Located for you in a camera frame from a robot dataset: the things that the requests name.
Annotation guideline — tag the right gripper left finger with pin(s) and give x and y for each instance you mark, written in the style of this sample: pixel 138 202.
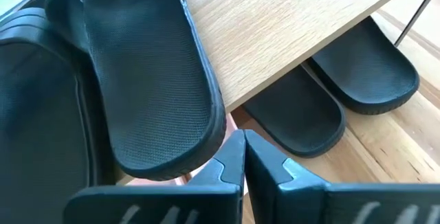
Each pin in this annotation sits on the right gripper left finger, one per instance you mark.
pixel 154 207

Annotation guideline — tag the black rubber slide sandal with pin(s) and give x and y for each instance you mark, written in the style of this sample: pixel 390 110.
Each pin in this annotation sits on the black rubber slide sandal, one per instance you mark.
pixel 364 66
pixel 148 79
pixel 295 114
pixel 34 131

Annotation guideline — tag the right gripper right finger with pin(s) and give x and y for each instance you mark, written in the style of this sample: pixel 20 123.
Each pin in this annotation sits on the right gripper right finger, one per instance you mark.
pixel 275 189

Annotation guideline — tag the black metal shelf, wooden board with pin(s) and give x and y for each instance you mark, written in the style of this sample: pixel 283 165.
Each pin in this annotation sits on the black metal shelf, wooden board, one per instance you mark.
pixel 275 28

